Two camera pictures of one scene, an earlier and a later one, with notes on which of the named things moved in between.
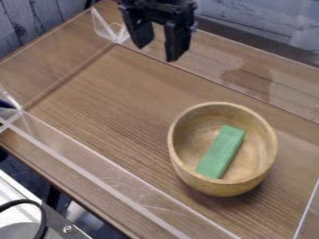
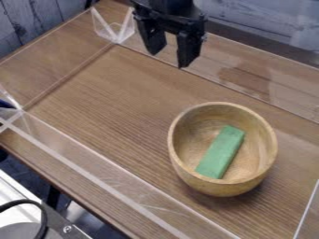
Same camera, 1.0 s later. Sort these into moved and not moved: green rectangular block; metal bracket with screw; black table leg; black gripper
Moved: black gripper
Not moved: green rectangular block; metal bracket with screw; black table leg
